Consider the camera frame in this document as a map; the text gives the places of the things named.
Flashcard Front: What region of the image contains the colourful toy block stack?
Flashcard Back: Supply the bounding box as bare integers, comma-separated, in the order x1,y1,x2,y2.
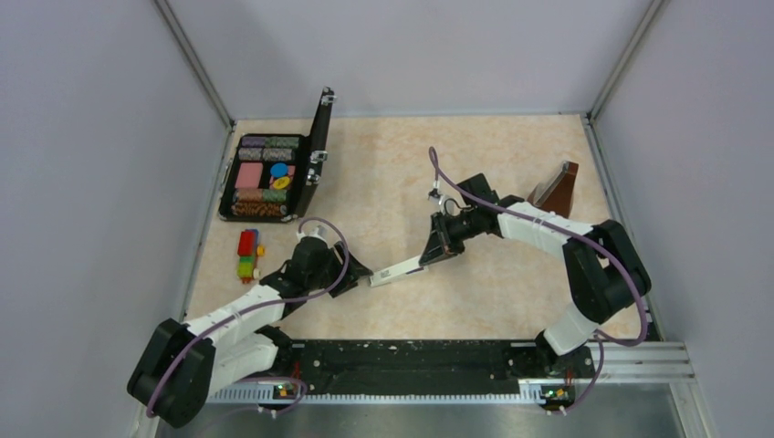
236,228,265,284

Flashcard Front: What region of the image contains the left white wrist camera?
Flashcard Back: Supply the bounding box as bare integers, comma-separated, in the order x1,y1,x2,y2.
296,225,328,242

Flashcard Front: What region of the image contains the white black remote control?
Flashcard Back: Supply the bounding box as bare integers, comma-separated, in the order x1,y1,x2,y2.
369,256,428,287

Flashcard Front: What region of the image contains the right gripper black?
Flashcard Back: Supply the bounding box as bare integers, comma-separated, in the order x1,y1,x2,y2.
421,208,482,266

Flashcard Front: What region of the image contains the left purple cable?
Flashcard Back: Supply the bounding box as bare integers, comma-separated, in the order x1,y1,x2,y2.
144,217,352,420

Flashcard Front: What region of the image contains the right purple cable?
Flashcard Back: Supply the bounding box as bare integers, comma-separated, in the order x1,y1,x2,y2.
427,146,649,415

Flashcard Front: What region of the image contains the black poker chip case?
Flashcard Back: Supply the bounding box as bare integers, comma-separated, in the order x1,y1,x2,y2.
218,87,337,223

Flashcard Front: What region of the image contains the brown wooden metronome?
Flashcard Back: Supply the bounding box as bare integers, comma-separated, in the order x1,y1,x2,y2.
528,161,579,218

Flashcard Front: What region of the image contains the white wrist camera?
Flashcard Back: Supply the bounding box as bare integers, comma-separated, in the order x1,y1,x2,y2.
427,186,454,214
296,225,328,242

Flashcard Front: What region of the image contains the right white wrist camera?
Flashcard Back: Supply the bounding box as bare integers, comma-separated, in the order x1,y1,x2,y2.
427,186,454,214

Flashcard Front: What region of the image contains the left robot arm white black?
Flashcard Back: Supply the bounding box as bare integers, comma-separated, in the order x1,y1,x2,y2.
127,236,373,428

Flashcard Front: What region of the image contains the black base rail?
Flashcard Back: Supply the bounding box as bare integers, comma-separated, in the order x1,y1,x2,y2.
255,339,594,404

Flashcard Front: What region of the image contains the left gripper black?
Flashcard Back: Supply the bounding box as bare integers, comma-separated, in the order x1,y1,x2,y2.
307,241,372,297

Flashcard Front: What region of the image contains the purple cable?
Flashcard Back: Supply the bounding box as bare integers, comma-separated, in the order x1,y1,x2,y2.
144,217,352,420
427,146,649,415

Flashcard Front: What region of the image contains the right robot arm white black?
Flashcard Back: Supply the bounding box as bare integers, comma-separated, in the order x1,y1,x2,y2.
418,173,652,376

